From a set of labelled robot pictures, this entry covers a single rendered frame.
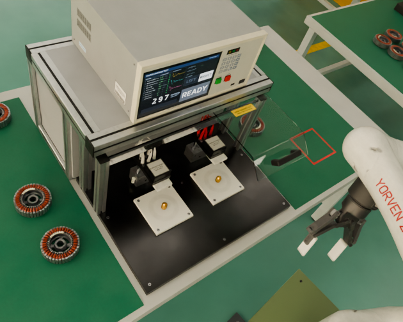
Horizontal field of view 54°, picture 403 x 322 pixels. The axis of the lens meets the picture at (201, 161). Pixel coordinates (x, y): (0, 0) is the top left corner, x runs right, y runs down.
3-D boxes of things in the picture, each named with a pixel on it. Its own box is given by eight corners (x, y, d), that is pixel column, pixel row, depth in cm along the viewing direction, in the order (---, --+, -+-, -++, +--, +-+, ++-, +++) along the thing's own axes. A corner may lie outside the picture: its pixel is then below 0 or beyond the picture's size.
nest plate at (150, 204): (192, 216, 137) (193, 214, 136) (156, 236, 129) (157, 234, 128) (169, 184, 142) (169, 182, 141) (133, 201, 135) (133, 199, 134)
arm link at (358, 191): (370, 177, 114) (351, 169, 110) (399, 202, 105) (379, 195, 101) (357, 193, 117) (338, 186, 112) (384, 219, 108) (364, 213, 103)
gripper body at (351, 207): (360, 206, 105) (339, 232, 108) (378, 212, 109) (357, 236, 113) (343, 190, 111) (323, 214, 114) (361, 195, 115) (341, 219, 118)
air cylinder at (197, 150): (206, 156, 154) (209, 147, 150) (190, 163, 151) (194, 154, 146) (198, 147, 156) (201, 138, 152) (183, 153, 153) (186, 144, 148)
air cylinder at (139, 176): (154, 179, 142) (156, 170, 138) (135, 187, 138) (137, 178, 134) (146, 168, 144) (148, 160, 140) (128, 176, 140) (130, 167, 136)
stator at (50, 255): (85, 255, 121) (85, 250, 119) (48, 270, 116) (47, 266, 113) (71, 225, 126) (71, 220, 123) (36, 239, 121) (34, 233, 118)
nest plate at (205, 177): (243, 189, 149) (244, 187, 148) (213, 206, 141) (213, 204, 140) (220, 161, 155) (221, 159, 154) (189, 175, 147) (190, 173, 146)
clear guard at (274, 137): (308, 155, 134) (315, 144, 130) (258, 181, 122) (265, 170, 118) (248, 92, 147) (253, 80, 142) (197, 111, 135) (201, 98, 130)
